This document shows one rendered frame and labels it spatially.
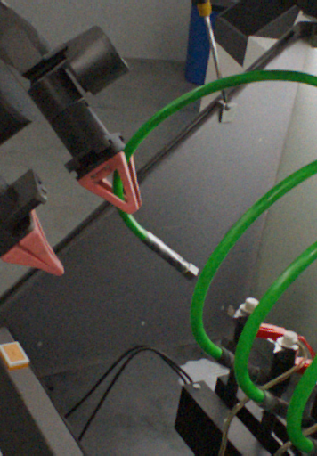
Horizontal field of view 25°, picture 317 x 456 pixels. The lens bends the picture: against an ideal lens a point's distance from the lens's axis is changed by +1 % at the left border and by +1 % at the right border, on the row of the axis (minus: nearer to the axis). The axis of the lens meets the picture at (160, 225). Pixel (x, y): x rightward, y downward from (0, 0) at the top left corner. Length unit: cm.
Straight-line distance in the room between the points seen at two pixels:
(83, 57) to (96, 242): 36
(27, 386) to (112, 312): 27
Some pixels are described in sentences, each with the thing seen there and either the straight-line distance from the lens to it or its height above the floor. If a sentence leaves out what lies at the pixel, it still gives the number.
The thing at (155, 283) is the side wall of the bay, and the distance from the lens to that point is 127.
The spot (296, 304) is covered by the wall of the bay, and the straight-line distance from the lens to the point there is 131.
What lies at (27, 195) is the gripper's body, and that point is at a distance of 70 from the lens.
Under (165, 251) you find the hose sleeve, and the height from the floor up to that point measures 117.
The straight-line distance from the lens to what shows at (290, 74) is 91.
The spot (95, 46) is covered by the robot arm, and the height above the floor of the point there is 142.
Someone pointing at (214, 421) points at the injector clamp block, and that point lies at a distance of 99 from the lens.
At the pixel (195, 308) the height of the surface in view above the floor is 121.
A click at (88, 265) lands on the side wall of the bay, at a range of 118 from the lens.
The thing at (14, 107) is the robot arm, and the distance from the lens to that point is 64.
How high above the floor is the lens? 160
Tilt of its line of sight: 25 degrees down
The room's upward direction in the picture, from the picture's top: 9 degrees clockwise
